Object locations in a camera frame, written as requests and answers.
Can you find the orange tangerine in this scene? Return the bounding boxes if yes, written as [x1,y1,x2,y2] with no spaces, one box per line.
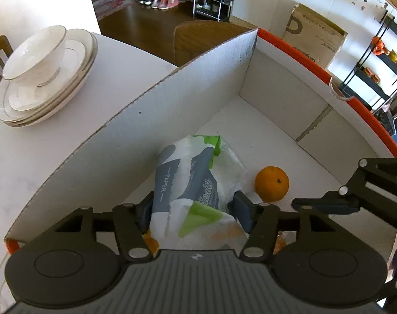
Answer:
[254,166,289,203]

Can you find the red cardboard box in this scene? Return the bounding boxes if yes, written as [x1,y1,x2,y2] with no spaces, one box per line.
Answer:
[3,29,397,245]

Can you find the stacked white plates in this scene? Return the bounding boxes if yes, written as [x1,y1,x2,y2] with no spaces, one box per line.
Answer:
[0,26,98,127]

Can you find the pink slippers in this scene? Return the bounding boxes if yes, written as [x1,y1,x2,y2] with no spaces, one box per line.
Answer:
[151,0,179,10]

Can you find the black shoe rack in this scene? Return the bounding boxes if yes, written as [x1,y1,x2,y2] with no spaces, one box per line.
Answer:
[192,0,233,22]

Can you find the white ceramic bowl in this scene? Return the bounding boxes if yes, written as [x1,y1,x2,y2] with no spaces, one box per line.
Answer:
[2,26,67,87]

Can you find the white green tissue pack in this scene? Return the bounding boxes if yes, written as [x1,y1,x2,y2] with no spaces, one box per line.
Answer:
[143,135,247,254]

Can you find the brown cardboard box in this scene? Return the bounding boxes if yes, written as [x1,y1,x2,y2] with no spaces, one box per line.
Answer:
[282,4,348,69]

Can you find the black metal rack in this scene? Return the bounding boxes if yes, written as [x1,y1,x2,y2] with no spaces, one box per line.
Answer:
[338,9,397,131]

